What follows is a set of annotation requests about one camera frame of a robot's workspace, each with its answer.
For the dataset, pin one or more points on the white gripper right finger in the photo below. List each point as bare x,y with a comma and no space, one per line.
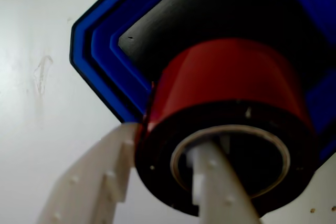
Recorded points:
218,187

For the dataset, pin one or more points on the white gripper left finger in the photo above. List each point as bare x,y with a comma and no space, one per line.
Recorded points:
92,176

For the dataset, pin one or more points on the red tape roll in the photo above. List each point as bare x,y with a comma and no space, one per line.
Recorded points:
223,77

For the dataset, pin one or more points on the blue box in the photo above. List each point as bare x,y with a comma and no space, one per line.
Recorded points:
105,37

